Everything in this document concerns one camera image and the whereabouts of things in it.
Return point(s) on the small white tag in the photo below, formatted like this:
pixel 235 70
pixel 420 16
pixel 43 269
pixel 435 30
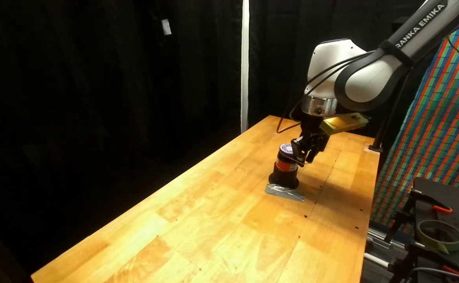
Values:
pixel 166 27

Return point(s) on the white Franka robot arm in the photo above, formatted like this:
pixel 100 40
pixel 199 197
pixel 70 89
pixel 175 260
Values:
pixel 369 73

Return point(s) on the small grey flat plate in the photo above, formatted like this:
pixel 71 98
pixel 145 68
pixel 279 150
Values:
pixel 285 192

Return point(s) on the colourful woven pattern panel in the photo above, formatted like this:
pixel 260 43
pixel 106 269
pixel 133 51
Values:
pixel 442 120

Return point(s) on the black perforated metal plate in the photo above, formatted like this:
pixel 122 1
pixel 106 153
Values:
pixel 447 192

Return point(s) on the aluminium rail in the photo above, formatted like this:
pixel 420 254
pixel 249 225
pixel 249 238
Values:
pixel 381 246

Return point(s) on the beige masking tape roll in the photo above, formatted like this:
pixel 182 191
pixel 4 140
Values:
pixel 439 235

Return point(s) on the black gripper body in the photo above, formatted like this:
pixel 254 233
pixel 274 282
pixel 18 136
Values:
pixel 314 131

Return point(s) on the yellowish wrist camera box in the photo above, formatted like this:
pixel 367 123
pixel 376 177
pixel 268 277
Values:
pixel 345 123

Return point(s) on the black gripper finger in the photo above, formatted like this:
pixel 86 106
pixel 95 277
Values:
pixel 310 156
pixel 298 151

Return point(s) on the white vertical pole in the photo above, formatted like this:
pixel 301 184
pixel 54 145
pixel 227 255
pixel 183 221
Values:
pixel 244 63

